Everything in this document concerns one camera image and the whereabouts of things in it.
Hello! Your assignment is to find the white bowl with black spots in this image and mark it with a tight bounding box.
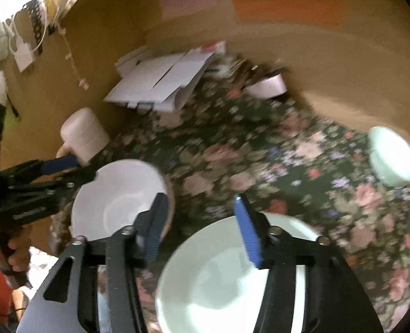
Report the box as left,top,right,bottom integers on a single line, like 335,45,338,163
70,159,175,241

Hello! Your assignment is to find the mint green plate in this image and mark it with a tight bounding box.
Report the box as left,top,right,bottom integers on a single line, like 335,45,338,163
154,212,322,333

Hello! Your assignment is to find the person's left hand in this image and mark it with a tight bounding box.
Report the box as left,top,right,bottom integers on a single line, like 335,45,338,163
0,224,32,272

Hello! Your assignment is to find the beige plastic jar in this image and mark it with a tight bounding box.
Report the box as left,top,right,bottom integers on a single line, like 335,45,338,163
56,107,110,165

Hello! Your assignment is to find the white paper stack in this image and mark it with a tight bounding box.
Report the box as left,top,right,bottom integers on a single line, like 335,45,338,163
104,50,215,113

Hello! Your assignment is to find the mint green bowl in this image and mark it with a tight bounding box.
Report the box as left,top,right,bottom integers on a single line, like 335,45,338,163
367,126,410,188

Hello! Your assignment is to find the black lace headband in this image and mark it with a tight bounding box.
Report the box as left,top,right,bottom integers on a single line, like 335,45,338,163
23,0,47,55

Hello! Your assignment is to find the floral dark tablecloth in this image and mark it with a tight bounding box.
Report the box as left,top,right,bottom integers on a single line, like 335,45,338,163
92,81,410,332

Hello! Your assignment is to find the small white box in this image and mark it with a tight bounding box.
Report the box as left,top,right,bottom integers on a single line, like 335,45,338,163
243,74,287,99

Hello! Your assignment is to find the orange sticky note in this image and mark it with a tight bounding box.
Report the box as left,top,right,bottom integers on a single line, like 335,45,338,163
231,0,343,29

